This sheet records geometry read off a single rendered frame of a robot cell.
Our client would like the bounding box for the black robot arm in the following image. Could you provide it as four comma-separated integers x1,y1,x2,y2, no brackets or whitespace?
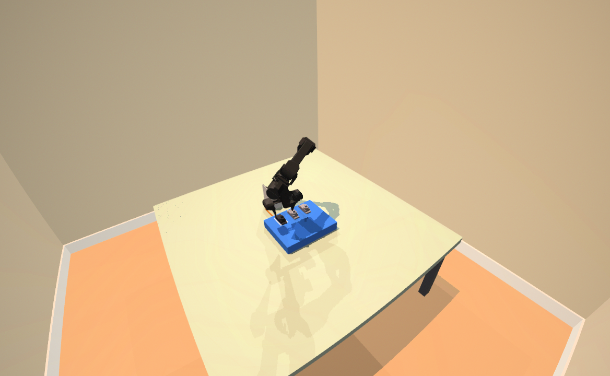
265,137,316,208

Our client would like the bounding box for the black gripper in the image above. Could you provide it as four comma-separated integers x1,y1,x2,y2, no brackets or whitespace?
263,188,303,217

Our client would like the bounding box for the black micro servo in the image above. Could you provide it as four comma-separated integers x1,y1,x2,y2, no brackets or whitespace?
275,214,287,225

